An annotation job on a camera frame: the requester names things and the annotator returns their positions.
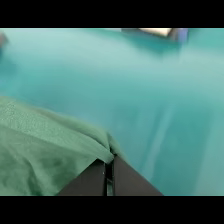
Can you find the green shirt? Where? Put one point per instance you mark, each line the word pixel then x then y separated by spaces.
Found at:
pixel 40 150

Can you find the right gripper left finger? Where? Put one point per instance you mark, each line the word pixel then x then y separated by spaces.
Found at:
pixel 88 181

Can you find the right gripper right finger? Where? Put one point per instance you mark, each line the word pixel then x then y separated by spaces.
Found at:
pixel 131 181

